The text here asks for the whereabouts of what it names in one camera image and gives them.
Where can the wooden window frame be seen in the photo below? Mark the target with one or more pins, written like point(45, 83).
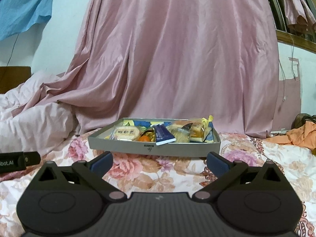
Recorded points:
point(296, 41)

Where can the blue cloth on wall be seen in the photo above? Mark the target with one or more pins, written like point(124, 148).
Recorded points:
point(18, 16)

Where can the orange cloth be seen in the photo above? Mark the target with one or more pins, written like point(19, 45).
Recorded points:
point(303, 137)

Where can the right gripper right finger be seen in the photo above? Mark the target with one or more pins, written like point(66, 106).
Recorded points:
point(237, 175)

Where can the brown wooden headboard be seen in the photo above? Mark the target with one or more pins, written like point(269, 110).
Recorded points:
point(13, 76)

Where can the dark blue snack stick packet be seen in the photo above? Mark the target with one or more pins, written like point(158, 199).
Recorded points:
point(162, 135)

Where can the pale pink duvet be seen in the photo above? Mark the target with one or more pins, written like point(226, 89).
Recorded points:
point(41, 128)

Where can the orange snack packet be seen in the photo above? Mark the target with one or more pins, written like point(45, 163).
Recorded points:
point(147, 137)

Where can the rice cracker packet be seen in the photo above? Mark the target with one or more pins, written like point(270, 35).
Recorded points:
point(126, 133)

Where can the pink satin curtain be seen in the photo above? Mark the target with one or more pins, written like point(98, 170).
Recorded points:
point(177, 59)

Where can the yellow snack wrapper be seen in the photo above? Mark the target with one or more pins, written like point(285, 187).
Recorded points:
point(205, 127)

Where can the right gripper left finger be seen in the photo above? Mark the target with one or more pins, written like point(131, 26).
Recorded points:
point(81, 181)

